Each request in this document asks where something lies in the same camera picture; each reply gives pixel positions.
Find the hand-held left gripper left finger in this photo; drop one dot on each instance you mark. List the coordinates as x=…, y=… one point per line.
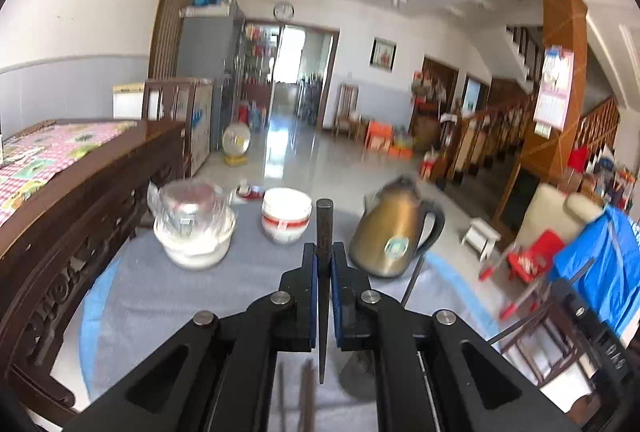
x=313, y=292

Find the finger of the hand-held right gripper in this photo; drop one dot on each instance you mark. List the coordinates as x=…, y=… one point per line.
x=575, y=304

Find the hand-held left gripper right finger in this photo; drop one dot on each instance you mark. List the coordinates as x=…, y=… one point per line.
x=336, y=297

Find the single dark chopstick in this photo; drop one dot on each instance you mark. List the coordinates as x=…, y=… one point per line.
x=414, y=281
x=324, y=262
x=515, y=331

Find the blue plastic raincoat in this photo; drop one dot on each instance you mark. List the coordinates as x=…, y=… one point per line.
x=600, y=262

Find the dark wooden chair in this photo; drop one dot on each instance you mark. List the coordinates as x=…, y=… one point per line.
x=540, y=357

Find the red child chair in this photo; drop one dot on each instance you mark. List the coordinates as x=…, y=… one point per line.
x=530, y=259

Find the gold electric kettle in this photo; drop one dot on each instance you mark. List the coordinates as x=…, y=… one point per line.
x=390, y=232

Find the beige sofa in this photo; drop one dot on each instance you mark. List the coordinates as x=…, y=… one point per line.
x=545, y=212

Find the red white object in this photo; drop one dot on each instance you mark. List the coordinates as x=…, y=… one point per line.
x=252, y=192

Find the white step stool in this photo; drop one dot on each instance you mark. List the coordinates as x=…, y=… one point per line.
x=481, y=234

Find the white plastic basin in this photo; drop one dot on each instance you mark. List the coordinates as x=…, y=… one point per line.
x=195, y=252

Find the orange wooden pillar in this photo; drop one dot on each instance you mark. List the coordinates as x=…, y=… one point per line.
x=550, y=152

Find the grey fleece tablecloth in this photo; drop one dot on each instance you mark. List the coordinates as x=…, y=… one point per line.
x=150, y=312

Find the orange cardboard boxes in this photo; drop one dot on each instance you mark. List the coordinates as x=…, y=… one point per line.
x=380, y=137

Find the white round electric fan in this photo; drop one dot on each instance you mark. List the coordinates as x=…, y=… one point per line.
x=236, y=142

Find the blue water jug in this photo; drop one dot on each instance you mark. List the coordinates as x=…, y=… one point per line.
x=255, y=119

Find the wooden stair railing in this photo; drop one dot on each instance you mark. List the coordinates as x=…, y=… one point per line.
x=490, y=132

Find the tall wooden chair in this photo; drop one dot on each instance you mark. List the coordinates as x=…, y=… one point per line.
x=346, y=102

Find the white chest freezer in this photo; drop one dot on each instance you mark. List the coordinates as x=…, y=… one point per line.
x=197, y=132

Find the light blue under cloth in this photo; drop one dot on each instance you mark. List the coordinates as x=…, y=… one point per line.
x=95, y=327

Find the dark carved wooden bench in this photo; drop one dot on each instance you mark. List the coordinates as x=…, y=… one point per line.
x=75, y=232

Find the shelf of bottles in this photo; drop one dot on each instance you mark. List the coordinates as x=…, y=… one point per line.
x=257, y=52

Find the framed flower picture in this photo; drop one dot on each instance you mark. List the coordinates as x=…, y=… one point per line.
x=383, y=53

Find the dark wooden room door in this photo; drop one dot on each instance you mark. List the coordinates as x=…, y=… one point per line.
x=445, y=72

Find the brown wooden chair back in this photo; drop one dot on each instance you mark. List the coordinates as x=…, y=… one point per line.
x=172, y=83

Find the grey refrigerator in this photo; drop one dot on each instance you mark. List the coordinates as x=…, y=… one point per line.
x=205, y=57

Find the pink checkered cloth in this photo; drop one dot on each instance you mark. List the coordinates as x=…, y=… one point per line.
x=40, y=162

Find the blue bag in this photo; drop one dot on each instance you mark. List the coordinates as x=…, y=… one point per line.
x=205, y=1

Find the brown slatted wooden door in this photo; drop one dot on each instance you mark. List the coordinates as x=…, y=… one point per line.
x=175, y=12

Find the pink wall calendar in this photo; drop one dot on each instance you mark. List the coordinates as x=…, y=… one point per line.
x=552, y=97

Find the round wall clock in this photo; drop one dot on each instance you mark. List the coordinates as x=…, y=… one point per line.
x=283, y=10

